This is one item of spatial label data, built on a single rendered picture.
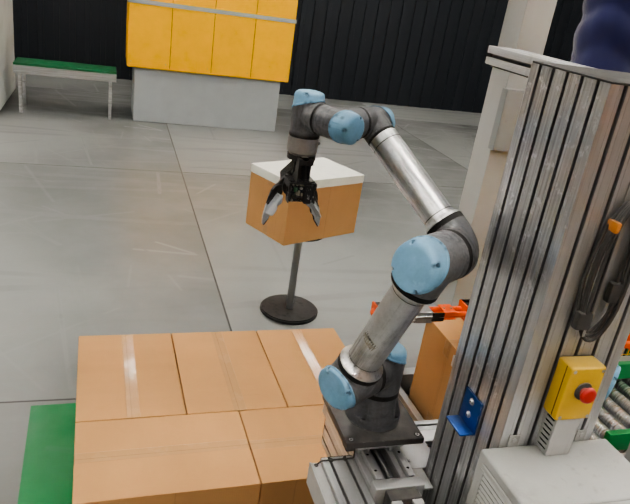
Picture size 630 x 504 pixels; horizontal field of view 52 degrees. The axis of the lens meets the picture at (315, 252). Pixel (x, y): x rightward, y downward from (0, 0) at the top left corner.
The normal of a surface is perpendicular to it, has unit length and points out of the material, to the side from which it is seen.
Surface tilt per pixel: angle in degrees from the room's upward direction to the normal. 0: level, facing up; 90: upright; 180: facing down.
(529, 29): 90
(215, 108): 90
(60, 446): 0
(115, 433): 0
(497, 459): 0
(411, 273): 83
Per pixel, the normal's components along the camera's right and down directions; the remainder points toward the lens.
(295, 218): 0.64, 0.38
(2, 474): 0.14, -0.91
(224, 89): 0.27, 0.40
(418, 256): -0.64, 0.09
